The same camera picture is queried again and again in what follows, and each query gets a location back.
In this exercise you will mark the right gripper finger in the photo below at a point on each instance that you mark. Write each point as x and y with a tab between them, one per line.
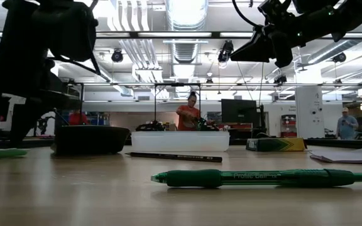
283	50
259	50

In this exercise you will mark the bright green highlighter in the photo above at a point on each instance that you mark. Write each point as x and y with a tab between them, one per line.
2	153

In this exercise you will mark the green yellow crayon box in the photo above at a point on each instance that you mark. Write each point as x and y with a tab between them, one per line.
272	145

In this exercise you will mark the black pencil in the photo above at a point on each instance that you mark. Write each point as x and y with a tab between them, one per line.
174	156

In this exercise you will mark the green ballpoint pen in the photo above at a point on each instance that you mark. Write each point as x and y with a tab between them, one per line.
193	178

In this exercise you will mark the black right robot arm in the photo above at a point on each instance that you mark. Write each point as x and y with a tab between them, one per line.
360	14

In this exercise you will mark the person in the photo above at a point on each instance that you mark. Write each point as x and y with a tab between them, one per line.
347	125
78	119
188	117

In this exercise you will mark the white square pillar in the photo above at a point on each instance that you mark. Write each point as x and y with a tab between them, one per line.
308	103

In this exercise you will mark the black computer monitor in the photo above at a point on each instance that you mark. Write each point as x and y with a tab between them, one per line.
237	111

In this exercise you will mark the black round bowl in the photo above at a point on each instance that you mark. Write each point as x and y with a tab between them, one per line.
88	141

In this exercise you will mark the red parts shelf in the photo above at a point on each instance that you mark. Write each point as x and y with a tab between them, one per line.
288	125

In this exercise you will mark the green black background robot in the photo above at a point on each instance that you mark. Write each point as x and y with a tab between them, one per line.
203	124

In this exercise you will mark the translucent plastic storage box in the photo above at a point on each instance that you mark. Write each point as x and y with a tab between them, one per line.
181	142

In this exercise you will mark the black ceiling-mounted camera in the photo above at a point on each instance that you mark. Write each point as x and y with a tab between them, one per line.
117	56
280	79
339	57
226	51

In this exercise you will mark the black background frame stand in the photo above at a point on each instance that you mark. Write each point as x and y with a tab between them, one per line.
82	94
178	84

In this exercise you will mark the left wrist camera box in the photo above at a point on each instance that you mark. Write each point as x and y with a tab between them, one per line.
71	31

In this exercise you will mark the black aluminium rig frame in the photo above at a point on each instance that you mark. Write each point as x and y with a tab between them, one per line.
168	34

